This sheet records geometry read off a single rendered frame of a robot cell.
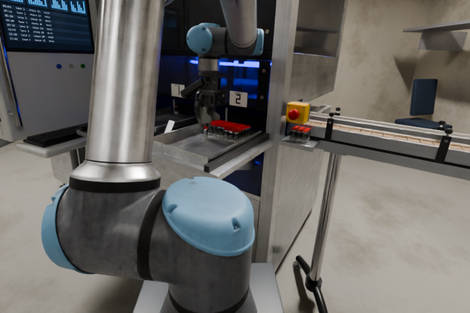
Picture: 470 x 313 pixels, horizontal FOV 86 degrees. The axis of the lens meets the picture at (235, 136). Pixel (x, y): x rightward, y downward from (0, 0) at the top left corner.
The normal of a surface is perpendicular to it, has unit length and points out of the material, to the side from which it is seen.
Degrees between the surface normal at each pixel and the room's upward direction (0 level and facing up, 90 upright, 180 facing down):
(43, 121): 90
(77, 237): 67
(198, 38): 90
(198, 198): 7
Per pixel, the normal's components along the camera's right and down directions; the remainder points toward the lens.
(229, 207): 0.17, -0.93
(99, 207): 0.11, -0.02
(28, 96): 0.91, 0.16
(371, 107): 0.05, 0.31
